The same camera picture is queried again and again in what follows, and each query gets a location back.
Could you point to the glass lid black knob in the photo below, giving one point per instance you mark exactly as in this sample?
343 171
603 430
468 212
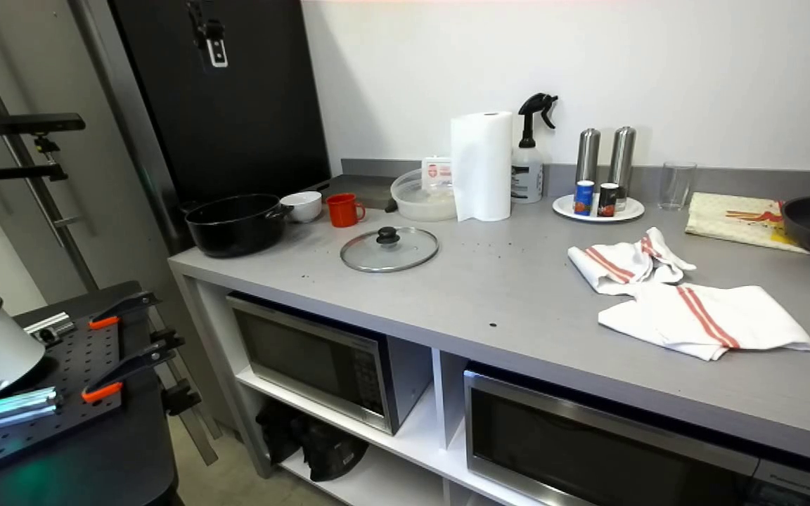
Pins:
365 253

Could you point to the black cooking pot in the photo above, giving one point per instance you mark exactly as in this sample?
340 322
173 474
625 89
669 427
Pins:
237 228

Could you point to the clear plastic container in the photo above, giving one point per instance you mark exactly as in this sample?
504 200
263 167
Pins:
419 202

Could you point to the red mug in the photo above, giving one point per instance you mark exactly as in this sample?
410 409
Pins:
340 212

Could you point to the small white red box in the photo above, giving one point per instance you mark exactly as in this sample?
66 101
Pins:
437 171

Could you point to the white bowl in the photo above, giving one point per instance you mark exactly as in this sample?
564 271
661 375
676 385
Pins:
305 205

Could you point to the steel microwave oven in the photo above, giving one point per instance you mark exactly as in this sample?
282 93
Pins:
610 451
310 360

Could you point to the spray bottle black trigger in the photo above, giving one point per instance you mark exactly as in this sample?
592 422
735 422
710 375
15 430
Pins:
526 176

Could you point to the white open shelf cabinet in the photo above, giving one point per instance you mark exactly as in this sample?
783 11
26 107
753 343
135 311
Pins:
443 394

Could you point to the blue can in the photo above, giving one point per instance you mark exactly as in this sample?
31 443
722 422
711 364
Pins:
583 198

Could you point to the crumpled white red-striped towel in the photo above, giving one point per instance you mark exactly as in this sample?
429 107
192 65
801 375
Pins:
610 263

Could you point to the stainless steel shaker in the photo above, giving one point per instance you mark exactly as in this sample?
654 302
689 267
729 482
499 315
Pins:
585 156
623 156

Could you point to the dark can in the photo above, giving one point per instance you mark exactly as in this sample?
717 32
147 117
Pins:
607 200

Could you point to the black bag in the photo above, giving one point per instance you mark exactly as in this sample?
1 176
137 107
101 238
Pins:
323 451

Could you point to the small round white plate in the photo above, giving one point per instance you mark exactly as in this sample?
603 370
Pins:
630 212

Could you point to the clear drinking glass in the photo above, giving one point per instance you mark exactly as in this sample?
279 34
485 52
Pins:
676 185

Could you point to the black white magnet clip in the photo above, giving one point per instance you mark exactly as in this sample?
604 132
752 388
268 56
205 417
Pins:
216 45

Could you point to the black orange clamp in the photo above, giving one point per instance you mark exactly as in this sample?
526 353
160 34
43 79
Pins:
119 311
128 365

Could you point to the folded white red-striped towel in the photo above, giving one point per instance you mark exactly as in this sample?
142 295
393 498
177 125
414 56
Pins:
703 323

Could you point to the yellow printed cloth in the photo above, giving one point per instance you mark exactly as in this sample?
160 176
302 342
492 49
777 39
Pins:
732 221

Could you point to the black perforated robot table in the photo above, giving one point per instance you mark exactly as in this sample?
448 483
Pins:
97 438

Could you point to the silver metal block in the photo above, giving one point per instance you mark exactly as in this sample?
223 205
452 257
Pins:
49 326

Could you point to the grey metal rail frame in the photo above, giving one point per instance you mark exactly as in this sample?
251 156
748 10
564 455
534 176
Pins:
50 200

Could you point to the black stereo camera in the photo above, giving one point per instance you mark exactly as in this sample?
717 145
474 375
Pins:
35 125

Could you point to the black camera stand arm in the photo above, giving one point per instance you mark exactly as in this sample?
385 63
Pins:
12 171

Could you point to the aluminium rail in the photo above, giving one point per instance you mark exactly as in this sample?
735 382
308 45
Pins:
12 409

